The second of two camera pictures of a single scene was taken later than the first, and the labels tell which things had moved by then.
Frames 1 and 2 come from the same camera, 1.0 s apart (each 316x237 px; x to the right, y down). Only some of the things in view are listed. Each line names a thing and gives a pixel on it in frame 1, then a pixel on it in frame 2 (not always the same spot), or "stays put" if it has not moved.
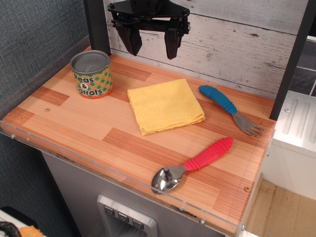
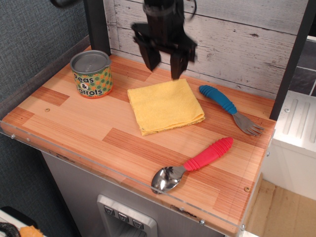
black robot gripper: x=129 y=16 -> x=167 y=30
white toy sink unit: x=290 y=162 stays put
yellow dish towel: x=164 y=106 stays put
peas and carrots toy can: x=92 y=72 stays put
